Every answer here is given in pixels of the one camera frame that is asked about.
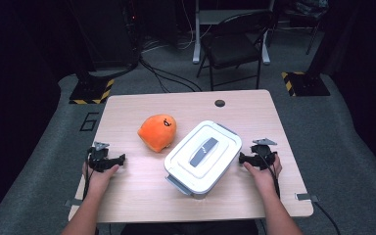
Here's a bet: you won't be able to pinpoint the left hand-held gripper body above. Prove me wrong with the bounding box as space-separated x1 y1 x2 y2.
87 141 118 173

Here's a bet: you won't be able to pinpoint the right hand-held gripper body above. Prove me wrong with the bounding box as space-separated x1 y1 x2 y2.
250 137 278 170

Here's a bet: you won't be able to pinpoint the orange plush toy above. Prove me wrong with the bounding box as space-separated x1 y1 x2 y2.
137 114 178 154

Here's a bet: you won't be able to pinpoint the clear storage box grey clips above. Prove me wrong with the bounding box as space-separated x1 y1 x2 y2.
165 122 243 200

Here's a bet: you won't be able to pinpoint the white lid with grey handle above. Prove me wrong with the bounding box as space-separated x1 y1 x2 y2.
164 119 243 196

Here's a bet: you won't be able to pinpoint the person's left hand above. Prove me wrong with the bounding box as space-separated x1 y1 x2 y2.
81 163 120 197

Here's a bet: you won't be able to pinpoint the person's right hand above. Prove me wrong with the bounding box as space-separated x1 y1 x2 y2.
243 153 282 197

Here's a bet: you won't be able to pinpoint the grey tape strip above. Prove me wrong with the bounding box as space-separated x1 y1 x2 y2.
295 193 319 203
64 198 83 208

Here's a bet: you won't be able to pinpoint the black stand base striped edge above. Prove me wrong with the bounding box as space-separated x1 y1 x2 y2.
281 71 331 98
69 77 116 106

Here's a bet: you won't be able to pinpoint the black folding chair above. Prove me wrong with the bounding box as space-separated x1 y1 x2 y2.
195 11 275 92

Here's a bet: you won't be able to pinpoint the dark equipment rack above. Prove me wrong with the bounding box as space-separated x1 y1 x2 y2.
87 0 142 68

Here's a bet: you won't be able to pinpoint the dark background chair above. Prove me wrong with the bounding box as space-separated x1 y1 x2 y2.
283 0 329 55

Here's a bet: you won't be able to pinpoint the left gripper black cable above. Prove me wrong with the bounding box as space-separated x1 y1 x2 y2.
82 153 94 201

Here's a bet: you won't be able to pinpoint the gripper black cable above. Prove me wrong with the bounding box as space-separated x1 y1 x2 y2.
82 153 94 201
258 153 281 199

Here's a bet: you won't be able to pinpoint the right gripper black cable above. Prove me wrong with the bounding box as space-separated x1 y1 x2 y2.
258 153 281 199

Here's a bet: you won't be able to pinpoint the black cable at table corner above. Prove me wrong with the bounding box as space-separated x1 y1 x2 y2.
312 200 341 235

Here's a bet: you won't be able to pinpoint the black floor cables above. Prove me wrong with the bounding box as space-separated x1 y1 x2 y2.
138 55 204 94

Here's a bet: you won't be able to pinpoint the white desk frame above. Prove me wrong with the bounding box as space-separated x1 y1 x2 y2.
192 0 275 66

